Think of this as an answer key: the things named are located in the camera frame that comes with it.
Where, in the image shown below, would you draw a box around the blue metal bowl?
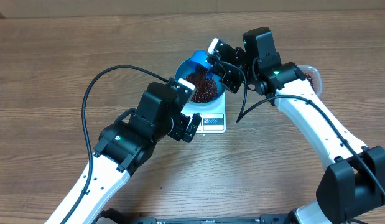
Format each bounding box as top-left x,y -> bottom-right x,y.
175,60 -> 225,102

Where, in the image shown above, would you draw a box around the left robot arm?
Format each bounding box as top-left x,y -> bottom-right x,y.
47,78 -> 202,223

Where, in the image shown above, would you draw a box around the blue plastic measuring scoop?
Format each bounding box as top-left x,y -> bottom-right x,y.
190,50 -> 211,70

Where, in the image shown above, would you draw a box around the white digital kitchen scale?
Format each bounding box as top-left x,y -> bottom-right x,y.
182,93 -> 226,134

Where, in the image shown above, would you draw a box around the red beans in bowl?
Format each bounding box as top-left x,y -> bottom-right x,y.
185,70 -> 217,103

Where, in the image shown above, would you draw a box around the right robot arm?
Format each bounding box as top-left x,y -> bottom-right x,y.
207,27 -> 385,223

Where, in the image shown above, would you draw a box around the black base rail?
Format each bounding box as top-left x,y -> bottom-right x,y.
93,208 -> 299,224

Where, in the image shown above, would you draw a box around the clear plastic container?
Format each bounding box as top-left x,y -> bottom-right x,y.
298,65 -> 323,96

